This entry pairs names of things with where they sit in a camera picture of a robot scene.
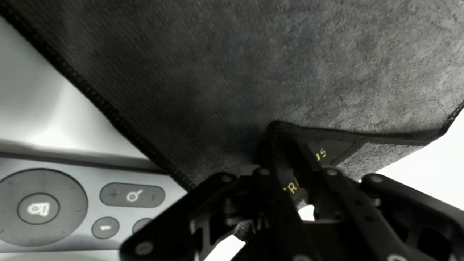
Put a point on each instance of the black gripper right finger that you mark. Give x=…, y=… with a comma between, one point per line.
x=380, y=219

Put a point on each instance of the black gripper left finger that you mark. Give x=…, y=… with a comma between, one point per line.
x=196, y=223

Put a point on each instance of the dark grey towel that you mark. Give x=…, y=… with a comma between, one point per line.
x=276, y=90

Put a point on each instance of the grey remote control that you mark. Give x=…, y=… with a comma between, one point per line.
x=64, y=200

